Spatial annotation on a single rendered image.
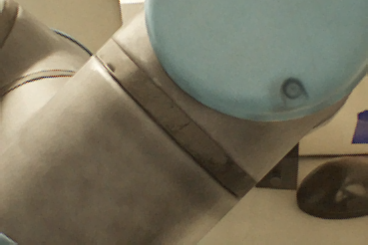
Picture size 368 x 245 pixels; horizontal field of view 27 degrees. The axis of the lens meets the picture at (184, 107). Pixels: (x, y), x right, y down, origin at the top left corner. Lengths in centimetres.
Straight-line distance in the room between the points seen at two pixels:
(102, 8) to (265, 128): 36
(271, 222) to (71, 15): 23
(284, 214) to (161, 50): 36
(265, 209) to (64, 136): 35
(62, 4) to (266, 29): 37
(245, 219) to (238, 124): 33
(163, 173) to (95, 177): 3
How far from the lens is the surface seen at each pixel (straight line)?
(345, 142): 74
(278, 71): 28
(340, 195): 62
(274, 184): 54
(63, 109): 31
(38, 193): 30
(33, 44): 42
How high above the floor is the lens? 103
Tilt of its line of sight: 19 degrees down
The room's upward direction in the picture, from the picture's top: straight up
